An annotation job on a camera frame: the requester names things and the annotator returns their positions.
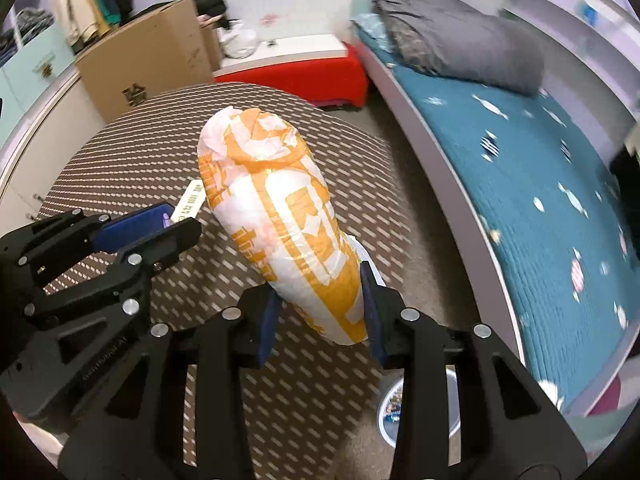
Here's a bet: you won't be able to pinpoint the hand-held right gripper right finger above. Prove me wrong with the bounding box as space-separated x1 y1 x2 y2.
359 261 590 480

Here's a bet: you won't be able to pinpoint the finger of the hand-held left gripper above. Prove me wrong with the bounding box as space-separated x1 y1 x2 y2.
0 218 204 377
0 201 173 302

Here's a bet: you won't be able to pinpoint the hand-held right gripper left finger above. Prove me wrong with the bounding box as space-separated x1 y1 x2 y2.
57 287 281 480

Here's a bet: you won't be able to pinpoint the white printed paper strip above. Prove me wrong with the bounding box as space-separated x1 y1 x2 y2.
170 181 207 223

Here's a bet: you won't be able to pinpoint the pale blue plastic bin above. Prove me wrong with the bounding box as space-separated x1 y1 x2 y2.
375 365 463 453

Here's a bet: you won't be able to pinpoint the orange white plastic bag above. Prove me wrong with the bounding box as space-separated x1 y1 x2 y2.
197 106 386 346

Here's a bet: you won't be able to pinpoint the round table dotted brown tablecloth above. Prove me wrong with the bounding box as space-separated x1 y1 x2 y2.
32 81 401 467

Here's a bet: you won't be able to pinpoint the cardboard box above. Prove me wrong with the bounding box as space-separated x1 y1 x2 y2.
75 0 216 123

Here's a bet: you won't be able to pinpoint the white cubby shelf unit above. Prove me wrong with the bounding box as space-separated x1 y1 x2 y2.
0 0 108 221

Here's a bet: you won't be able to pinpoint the red bench white top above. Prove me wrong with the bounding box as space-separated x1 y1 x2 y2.
214 34 370 109

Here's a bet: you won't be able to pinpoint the clear plastic bag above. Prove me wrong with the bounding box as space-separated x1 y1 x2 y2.
217 20 258 60

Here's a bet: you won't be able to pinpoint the teal candy print bed sheet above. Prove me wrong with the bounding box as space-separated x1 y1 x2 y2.
357 25 640 406

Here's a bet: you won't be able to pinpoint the green hanging garment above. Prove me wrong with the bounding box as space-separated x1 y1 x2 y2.
92 0 123 28

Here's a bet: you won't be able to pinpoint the dark folded clothes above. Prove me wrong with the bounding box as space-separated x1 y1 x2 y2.
10 7 56 43

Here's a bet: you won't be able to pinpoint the cream hanging jacket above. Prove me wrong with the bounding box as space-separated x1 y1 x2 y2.
50 0 101 43

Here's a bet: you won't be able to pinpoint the purple stool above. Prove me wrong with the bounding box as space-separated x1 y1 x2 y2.
587 372 623 418

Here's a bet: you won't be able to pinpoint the white wardrobe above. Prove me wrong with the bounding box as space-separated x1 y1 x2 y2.
125 0 361 56

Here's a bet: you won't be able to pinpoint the blue checkered pillow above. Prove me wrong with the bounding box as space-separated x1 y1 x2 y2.
350 12 396 68

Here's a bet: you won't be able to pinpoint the grey duvet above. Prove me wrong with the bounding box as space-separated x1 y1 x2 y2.
372 0 546 97

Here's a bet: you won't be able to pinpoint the mint bunk bed frame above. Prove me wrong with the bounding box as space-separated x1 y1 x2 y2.
345 0 640 441

